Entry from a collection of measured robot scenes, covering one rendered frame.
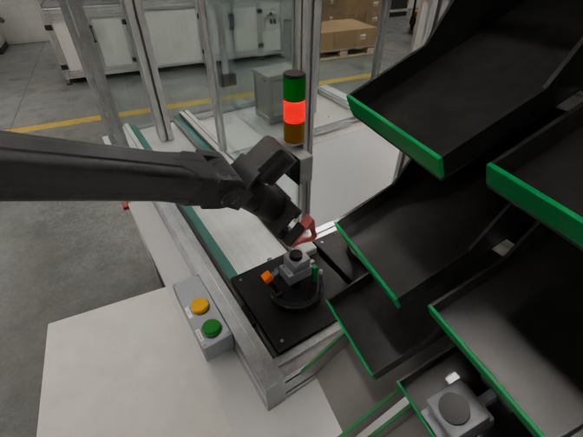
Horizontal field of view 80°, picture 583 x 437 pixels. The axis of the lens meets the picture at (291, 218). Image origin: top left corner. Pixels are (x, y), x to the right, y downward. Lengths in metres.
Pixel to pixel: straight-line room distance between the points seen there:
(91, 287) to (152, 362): 1.53
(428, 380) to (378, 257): 0.18
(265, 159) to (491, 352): 0.37
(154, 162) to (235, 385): 0.58
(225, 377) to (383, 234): 0.58
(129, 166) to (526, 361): 0.42
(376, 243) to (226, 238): 0.72
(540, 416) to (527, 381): 0.03
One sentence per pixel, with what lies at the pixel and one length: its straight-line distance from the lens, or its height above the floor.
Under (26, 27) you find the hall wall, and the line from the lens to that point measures 8.68.
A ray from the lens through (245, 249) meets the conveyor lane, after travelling 1.05.
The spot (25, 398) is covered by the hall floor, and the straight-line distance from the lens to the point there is 2.16.
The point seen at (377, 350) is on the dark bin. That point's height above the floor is 1.20.
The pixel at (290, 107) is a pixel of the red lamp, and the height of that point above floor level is 1.35.
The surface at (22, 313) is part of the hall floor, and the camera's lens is 2.51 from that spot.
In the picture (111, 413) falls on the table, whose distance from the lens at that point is 0.93.
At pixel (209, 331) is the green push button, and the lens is 0.82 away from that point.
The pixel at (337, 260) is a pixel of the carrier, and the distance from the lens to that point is 0.94.
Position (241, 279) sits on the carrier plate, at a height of 0.97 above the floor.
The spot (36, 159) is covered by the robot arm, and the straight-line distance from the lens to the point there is 0.38.
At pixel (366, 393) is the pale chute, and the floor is 1.04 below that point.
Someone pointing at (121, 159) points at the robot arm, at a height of 1.46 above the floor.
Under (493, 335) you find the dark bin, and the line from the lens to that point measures 0.39.
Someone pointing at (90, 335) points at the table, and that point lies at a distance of 1.06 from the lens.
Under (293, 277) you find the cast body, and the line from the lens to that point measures 0.79.
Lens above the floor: 1.65
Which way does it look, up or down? 40 degrees down
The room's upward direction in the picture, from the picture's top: straight up
